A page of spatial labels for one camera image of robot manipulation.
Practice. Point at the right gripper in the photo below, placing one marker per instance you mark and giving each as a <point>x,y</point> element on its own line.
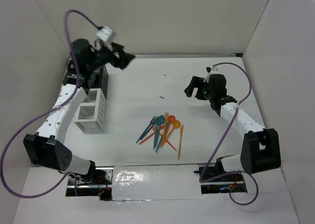
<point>194,83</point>

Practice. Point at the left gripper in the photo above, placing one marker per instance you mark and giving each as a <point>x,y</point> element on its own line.
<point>125,58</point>

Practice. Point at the teal spoon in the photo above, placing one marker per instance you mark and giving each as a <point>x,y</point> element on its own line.
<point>162,121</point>

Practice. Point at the teal knife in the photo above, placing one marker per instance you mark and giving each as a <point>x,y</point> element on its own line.
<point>157,132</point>

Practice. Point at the dark blue fork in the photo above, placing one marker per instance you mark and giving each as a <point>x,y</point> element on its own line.
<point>153,120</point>

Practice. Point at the red-orange fork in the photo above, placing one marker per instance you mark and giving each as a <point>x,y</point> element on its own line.
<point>149,136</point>

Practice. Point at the dark blue knife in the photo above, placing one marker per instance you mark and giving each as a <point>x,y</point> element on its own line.
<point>146,131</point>

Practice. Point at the red-orange knife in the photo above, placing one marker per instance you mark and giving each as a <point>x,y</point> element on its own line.
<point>169,143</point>

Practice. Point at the teal fork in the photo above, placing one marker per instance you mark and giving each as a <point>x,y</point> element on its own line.
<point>167,124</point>

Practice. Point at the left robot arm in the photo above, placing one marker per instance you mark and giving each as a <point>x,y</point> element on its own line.
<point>46,146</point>

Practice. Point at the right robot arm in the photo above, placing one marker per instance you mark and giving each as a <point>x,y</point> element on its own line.
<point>260,149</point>

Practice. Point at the yellow-orange fork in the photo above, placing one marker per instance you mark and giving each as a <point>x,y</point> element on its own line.
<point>165,127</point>

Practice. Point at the red-orange spoon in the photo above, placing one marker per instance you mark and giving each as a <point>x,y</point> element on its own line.
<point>170,120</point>

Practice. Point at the yellow-orange spoon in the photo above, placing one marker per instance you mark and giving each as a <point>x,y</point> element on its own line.
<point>176,124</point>

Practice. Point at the yellow-orange knife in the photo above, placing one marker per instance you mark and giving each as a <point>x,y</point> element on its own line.
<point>180,141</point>

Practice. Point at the black and white utensil caddy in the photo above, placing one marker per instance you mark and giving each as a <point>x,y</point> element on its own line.
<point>90,116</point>

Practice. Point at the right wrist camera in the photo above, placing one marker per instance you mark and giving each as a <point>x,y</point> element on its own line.
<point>210,70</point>

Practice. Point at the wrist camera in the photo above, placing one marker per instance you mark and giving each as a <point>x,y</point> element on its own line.
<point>106,34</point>
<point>210,70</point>

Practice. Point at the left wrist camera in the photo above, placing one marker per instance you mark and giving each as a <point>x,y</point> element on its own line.
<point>106,34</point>

